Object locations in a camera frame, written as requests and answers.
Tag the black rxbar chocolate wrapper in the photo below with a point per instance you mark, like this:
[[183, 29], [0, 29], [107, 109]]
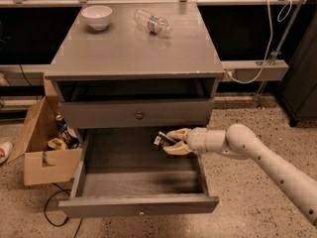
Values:
[[161, 140]]

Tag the open grey middle drawer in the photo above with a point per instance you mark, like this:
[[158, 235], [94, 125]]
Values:
[[122, 172]]

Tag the diagonal metal pole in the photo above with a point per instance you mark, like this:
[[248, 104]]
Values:
[[274, 54]]

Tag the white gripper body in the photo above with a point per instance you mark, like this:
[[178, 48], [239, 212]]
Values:
[[196, 140]]

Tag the soda can in box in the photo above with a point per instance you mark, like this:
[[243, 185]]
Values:
[[60, 122]]

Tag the dark cabinet on wheels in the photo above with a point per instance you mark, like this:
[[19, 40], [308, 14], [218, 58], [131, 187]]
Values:
[[298, 90]]

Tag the grey metal rail shelf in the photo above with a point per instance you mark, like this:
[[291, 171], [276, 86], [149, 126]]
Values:
[[245, 71]]

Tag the snack bag in box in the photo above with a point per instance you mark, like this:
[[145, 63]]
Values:
[[57, 144]]

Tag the white ceramic bowl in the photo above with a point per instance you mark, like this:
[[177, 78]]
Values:
[[97, 17]]

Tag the white red shoe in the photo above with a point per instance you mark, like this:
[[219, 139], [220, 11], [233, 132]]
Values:
[[5, 151]]

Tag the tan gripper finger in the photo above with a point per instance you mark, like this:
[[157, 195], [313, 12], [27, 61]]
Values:
[[180, 134], [179, 149]]

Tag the grey wooden drawer cabinet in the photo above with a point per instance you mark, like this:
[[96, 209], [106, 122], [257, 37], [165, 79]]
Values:
[[126, 63]]

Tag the open cardboard box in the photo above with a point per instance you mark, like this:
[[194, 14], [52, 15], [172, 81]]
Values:
[[42, 165]]

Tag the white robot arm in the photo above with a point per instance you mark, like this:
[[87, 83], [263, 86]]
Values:
[[240, 142]]

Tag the clear plastic water bottle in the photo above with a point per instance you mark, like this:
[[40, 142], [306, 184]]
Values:
[[152, 22]]

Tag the closed grey top drawer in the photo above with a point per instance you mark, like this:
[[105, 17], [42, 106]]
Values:
[[85, 115]]

